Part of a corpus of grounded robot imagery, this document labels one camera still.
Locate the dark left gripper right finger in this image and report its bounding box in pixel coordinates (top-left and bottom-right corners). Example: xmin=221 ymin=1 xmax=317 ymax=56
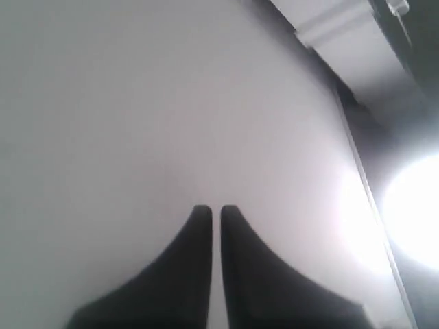
xmin=220 ymin=205 xmax=372 ymax=328

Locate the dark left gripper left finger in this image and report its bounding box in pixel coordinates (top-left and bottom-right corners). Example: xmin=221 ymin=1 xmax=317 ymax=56
xmin=67 ymin=205 xmax=213 ymax=328

